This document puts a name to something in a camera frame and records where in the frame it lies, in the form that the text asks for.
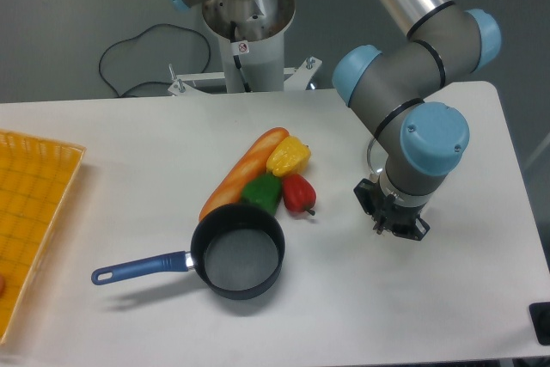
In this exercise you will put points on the orange baguette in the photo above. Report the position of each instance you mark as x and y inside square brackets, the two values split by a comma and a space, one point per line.
[251, 165]

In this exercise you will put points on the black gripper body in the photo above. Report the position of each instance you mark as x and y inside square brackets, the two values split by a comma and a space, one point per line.
[401, 221]

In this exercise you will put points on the yellow bell pepper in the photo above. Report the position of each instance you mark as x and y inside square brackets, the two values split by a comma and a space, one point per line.
[291, 156]

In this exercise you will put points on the black pot blue handle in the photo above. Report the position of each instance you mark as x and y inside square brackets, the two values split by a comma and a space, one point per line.
[237, 250]

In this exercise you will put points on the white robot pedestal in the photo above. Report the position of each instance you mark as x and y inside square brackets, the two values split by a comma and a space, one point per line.
[250, 35]

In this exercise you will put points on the black object table corner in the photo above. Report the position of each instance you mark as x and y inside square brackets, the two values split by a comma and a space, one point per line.
[540, 315]

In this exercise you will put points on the green bell pepper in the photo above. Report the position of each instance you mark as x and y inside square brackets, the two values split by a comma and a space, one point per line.
[264, 192]

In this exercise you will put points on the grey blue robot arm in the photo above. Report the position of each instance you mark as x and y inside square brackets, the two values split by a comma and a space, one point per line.
[424, 141]

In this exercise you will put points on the yellow plastic basket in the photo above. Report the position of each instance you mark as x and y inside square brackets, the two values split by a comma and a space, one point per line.
[36, 175]

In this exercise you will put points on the red bell pepper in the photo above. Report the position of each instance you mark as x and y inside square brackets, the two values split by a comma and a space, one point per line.
[298, 194]

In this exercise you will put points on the glass lid blue knob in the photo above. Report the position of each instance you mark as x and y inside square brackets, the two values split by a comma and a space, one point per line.
[376, 157]

